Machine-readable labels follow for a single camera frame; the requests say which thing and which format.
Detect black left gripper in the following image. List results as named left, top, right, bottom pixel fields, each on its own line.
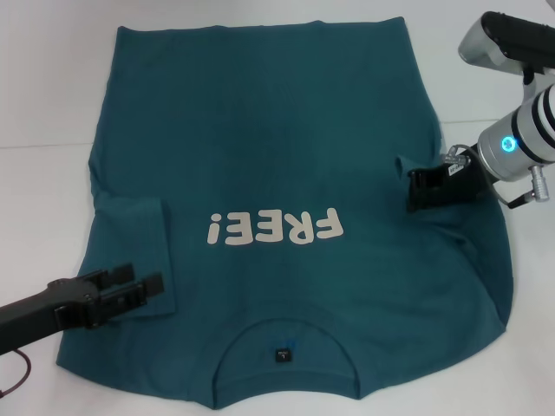
left=0, top=262, right=167, bottom=350

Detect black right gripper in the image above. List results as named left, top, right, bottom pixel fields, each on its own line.
left=406, top=148, right=496, bottom=214

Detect teal T-shirt with FREE print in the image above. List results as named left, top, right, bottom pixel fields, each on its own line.
left=54, top=16, right=518, bottom=412

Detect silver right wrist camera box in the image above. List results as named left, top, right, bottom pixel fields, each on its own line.
left=458, top=10, right=555, bottom=80

